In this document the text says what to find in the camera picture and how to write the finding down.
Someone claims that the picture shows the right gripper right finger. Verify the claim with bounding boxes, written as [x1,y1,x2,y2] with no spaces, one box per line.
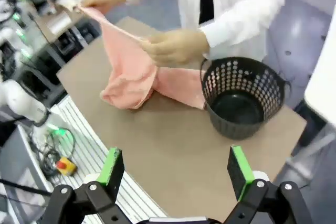
[223,145,313,224]

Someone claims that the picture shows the pink towel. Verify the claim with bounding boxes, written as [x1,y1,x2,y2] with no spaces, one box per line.
[99,6,207,111]

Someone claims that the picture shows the black perforated plastic basket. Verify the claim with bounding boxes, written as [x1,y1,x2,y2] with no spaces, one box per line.
[199,56,287,141]

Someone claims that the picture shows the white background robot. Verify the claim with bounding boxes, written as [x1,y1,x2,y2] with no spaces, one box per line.
[0,0,35,61]

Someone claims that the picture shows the grey table leg frame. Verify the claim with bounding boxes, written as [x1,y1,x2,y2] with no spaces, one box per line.
[285,129,336,183]

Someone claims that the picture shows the white side table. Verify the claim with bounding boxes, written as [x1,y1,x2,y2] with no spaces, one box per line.
[303,6,336,130]

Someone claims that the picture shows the yellow red emergency stop button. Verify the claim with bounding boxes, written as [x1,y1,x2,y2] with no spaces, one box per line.
[56,156,77,176]

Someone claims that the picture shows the black boxes under desk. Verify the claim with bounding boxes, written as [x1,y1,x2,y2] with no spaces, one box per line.
[56,21,102,55]

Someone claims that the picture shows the person's right hand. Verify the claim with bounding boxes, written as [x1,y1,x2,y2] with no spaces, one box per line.
[80,0,127,15]

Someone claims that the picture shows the person's left forearm white sleeve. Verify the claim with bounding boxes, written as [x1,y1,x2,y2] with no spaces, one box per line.
[199,0,288,61]

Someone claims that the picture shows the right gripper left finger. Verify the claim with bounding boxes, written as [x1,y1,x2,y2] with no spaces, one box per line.
[46,147,132,224]

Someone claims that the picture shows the brown background desk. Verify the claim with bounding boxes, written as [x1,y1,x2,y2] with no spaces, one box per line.
[33,3,89,44]

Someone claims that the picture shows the white slotted aluminium base plate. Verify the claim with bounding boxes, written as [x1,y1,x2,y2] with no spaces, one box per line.
[49,94,169,224]

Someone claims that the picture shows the black cable bundle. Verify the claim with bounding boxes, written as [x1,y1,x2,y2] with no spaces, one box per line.
[33,126,77,179]

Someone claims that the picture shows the person's left hand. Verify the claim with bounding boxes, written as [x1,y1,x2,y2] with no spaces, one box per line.
[143,28,211,66]

